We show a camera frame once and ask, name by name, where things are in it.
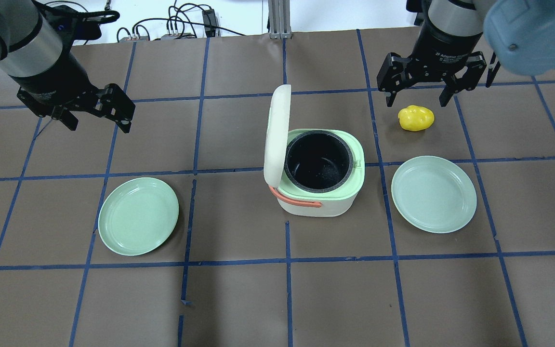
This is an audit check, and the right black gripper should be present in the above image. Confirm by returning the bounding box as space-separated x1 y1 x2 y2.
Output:
377 24 487 107

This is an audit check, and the green plate near right arm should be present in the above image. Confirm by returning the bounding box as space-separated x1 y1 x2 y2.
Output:
391 156 477 234

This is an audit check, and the brown paper table mat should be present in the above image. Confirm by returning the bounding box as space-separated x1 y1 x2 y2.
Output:
0 27 555 347

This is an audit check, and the yellow toy fruit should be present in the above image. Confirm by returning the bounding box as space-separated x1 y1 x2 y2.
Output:
398 105 435 132

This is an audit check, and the cream rice cooker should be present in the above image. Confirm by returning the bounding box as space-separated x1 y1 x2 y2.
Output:
264 84 366 217

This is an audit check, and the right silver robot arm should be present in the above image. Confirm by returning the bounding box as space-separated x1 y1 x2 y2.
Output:
376 0 555 107

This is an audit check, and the green plate near left arm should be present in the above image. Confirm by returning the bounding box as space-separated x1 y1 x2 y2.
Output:
97 176 179 256

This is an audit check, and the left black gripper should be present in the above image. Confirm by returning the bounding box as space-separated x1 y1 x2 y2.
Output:
17 53 136 133

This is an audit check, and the aluminium frame post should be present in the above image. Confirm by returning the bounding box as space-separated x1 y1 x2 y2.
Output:
268 0 292 40

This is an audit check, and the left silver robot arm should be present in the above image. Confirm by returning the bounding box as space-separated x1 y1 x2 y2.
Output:
0 0 136 133

